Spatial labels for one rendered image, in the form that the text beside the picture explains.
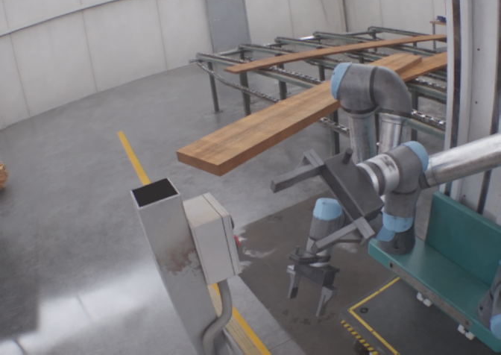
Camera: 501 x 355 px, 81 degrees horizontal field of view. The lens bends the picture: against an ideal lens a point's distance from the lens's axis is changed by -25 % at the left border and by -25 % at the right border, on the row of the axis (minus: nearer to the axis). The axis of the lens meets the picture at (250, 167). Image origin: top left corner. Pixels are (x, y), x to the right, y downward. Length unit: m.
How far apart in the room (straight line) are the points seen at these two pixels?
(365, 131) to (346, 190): 0.49
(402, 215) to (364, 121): 0.40
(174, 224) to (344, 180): 0.31
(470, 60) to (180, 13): 8.40
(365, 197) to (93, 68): 8.40
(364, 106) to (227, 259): 0.66
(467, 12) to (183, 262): 0.94
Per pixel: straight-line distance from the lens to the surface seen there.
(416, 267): 1.28
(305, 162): 0.68
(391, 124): 1.01
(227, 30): 9.42
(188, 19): 9.19
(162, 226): 0.49
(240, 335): 0.67
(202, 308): 0.60
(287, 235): 2.51
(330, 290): 1.03
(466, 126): 1.16
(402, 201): 0.78
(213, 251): 0.53
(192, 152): 1.56
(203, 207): 0.54
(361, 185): 0.66
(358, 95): 1.04
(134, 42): 8.87
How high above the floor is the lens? 1.53
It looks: 26 degrees down
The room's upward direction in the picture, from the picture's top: 8 degrees counter-clockwise
